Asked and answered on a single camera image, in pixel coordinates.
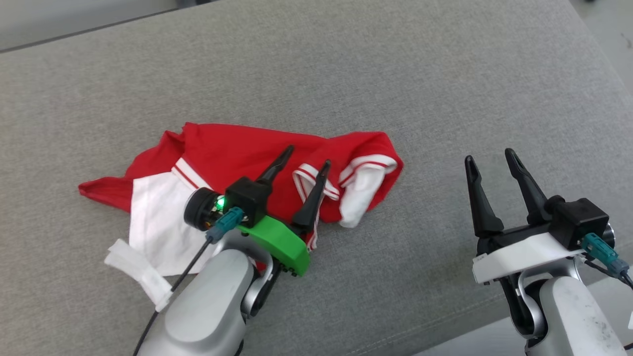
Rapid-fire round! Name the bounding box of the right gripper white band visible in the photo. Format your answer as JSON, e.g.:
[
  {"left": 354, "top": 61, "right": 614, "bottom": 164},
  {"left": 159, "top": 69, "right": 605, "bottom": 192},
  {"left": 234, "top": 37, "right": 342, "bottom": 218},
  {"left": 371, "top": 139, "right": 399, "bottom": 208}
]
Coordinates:
[{"left": 465, "top": 148, "right": 585, "bottom": 284}]

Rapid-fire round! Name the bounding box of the right camera cable teal plug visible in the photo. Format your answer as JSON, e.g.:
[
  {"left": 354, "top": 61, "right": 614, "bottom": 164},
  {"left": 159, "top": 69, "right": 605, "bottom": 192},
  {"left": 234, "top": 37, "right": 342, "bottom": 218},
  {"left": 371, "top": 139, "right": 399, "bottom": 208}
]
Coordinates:
[{"left": 581, "top": 233, "right": 633, "bottom": 288}]

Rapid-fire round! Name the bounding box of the camera cable teal plug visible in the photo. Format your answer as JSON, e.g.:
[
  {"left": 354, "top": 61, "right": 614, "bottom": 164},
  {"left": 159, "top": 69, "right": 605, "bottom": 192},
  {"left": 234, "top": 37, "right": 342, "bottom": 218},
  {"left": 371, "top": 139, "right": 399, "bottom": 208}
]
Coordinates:
[
  {"left": 581, "top": 233, "right": 633, "bottom": 288},
  {"left": 133, "top": 207, "right": 246, "bottom": 356}
]

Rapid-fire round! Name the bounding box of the red and white basketball jersey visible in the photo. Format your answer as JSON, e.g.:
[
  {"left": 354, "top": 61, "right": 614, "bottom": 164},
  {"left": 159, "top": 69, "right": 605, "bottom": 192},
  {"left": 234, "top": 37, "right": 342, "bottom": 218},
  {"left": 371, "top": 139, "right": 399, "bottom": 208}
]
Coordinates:
[{"left": 78, "top": 122, "right": 404, "bottom": 277}]

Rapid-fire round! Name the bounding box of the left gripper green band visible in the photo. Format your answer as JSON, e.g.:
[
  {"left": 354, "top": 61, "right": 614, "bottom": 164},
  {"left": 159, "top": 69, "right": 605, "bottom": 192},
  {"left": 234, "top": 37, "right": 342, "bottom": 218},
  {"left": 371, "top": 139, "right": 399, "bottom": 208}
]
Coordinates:
[{"left": 184, "top": 145, "right": 331, "bottom": 276}]

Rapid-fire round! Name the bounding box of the left camera cable teal plug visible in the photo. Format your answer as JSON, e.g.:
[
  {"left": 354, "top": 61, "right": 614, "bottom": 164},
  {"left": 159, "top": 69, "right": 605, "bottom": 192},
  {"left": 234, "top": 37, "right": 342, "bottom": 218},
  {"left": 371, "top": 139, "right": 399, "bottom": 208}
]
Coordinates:
[{"left": 133, "top": 207, "right": 246, "bottom": 356}]

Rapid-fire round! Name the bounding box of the white strap on left arm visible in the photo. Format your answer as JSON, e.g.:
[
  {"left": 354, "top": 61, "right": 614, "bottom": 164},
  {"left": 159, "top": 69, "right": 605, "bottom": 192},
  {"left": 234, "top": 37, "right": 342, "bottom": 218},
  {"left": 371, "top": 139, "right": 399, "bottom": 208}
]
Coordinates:
[{"left": 104, "top": 239, "right": 174, "bottom": 312}]

